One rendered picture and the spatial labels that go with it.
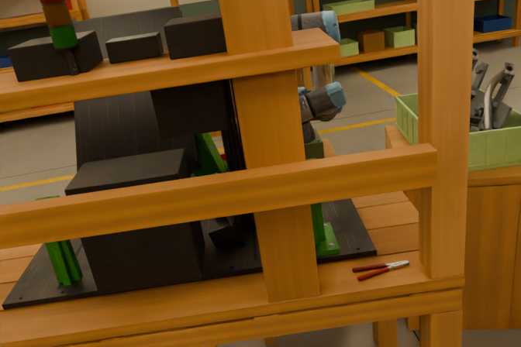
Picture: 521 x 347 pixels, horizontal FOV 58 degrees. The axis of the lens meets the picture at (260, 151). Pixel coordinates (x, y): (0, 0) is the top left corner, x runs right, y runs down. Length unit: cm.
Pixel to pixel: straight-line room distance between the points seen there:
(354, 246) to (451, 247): 28
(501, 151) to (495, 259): 48
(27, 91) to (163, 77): 28
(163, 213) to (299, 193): 31
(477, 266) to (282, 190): 139
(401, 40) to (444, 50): 603
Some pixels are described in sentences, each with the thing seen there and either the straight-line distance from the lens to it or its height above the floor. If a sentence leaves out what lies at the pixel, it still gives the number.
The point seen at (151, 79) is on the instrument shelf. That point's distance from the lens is 99.
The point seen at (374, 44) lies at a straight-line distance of 701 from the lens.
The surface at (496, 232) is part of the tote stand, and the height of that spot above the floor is 53.
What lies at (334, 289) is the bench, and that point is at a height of 88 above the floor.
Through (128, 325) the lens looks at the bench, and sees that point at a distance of 137.
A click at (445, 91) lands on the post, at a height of 139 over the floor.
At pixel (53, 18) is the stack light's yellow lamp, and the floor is 166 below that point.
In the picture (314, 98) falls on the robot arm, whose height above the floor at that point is 132.
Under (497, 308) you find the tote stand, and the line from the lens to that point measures 248.
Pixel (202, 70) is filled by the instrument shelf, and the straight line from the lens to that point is 98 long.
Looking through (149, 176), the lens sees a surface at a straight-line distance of 125.
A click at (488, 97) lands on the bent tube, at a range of 221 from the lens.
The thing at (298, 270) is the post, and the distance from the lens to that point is 125.
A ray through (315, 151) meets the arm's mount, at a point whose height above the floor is 89.
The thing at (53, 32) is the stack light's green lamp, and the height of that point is 164.
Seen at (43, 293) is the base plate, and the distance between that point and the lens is 158.
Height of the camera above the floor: 172
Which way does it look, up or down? 22 degrees down
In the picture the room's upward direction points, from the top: 8 degrees counter-clockwise
